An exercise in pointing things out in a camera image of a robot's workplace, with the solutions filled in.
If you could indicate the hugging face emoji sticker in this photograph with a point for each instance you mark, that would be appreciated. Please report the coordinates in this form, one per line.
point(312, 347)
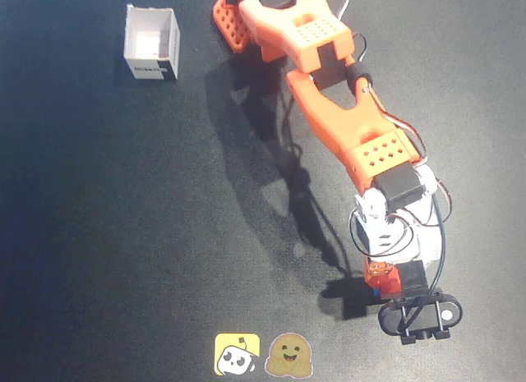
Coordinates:
point(289, 355)

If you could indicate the blue cube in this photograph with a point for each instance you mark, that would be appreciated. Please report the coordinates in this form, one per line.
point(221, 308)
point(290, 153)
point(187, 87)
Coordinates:
point(376, 293)

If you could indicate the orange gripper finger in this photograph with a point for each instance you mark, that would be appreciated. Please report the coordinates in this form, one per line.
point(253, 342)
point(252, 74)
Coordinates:
point(380, 270)

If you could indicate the white open cardboard box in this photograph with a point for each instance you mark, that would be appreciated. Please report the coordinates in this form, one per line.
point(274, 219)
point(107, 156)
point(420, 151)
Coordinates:
point(150, 41)

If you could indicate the red cube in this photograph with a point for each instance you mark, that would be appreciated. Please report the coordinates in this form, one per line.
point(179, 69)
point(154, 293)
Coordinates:
point(386, 285)

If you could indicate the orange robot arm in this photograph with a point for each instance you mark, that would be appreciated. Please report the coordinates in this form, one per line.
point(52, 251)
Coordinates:
point(341, 119)

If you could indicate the yellow robot face sticker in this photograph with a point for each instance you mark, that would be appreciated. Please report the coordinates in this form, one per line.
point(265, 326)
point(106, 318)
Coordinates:
point(236, 353)

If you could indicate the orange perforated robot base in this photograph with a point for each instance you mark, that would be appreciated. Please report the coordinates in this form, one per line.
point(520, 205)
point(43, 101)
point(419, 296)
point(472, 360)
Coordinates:
point(230, 24)

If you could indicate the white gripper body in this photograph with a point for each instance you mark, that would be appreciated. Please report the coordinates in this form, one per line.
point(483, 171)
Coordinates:
point(412, 277)

